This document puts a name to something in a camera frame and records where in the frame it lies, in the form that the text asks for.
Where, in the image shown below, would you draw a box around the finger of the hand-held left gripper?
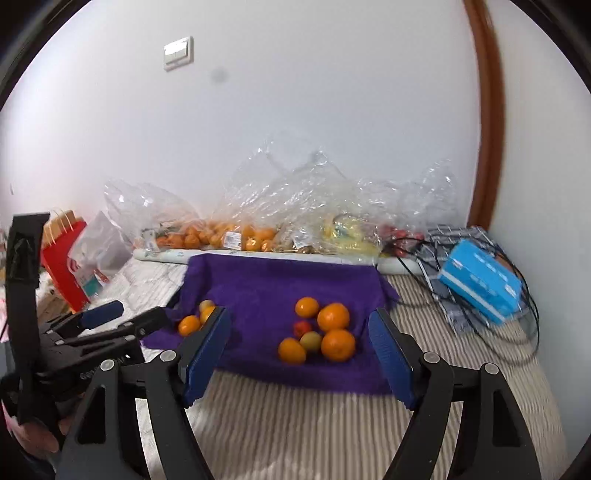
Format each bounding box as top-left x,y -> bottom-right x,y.
65,305 -> 170,356
44,300 -> 125,340

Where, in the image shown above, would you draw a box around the tangled black cables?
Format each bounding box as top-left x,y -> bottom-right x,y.
383,231 -> 541,365

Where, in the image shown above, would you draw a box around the dark checked cloth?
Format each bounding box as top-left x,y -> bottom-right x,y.
422,224 -> 527,335

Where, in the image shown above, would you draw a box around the purple towel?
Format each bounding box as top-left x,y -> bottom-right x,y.
141,253 -> 400,397

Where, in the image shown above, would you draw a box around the red paper bag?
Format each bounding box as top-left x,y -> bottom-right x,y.
41,210 -> 90,312

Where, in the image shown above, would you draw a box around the clear plastic bag of bananas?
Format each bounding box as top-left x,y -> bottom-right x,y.
277,148 -> 384,257

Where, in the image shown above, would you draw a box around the white plastic bag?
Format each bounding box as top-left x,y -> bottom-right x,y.
67,211 -> 134,296

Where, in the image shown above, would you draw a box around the person's left hand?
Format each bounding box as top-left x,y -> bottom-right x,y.
4,404 -> 72,459

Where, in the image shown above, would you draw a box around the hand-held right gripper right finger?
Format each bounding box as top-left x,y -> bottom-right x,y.
368,308 -> 541,480

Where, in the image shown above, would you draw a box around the clear plastic bag of oranges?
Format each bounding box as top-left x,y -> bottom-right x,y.
104,179 -> 206,250
203,143 -> 287,254

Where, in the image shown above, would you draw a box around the clear plastic bag of tomatoes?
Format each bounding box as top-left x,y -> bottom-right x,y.
369,159 -> 460,245

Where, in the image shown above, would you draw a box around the brown wooden door frame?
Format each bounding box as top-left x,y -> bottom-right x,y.
464,0 -> 506,232

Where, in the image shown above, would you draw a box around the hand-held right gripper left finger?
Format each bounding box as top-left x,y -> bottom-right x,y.
55,306 -> 232,480

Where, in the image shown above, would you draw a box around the white wall switch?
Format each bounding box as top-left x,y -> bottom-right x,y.
163,37 -> 195,71

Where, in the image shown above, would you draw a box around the blue tissue box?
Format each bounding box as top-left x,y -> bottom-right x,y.
438,239 -> 522,324

